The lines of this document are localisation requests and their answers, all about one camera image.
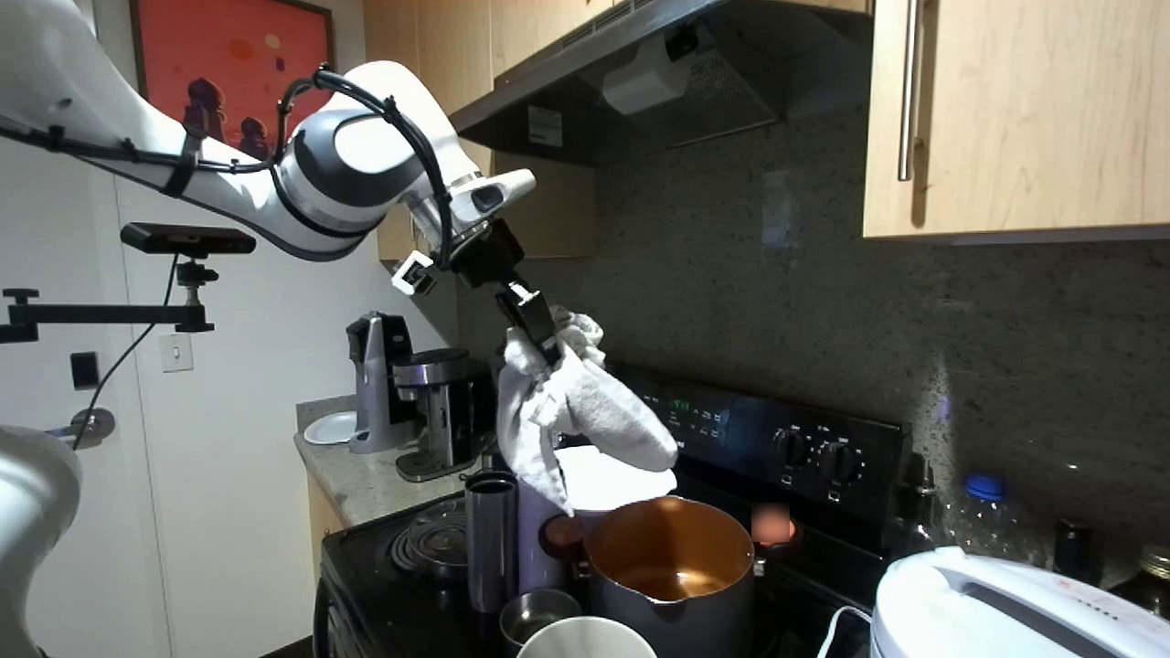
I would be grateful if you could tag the range hood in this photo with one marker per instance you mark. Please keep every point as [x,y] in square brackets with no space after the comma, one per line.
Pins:
[656,74]

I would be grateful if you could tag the black camera on mount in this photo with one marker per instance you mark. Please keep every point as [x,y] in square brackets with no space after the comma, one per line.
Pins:
[190,250]

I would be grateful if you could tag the steel tumbler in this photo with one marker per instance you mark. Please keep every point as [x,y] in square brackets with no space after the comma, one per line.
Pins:
[490,539]

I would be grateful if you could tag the white cloth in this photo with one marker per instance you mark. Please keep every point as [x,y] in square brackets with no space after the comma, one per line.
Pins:
[571,396]

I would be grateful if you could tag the red framed painting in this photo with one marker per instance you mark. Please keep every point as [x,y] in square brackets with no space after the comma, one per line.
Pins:
[222,68]

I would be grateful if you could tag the coffee maker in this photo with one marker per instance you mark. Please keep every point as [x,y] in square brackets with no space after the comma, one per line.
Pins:
[428,408]

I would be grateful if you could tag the black stove control panel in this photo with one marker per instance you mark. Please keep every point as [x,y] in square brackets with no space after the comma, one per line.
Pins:
[739,448]

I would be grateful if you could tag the plastic water bottle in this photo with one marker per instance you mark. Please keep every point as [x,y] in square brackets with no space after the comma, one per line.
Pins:
[984,522]

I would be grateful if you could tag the wooden upper cabinet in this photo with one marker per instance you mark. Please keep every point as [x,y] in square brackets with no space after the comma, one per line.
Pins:
[1019,118]

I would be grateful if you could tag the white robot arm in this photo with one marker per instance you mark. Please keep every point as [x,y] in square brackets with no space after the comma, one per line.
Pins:
[383,140]

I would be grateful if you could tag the copper interior pot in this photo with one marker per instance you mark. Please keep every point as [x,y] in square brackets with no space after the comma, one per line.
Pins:
[669,570]

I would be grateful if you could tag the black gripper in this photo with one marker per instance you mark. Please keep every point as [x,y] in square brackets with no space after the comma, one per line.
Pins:
[490,258]

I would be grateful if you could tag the small white bowl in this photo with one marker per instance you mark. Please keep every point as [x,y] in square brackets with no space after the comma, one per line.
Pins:
[586,639]

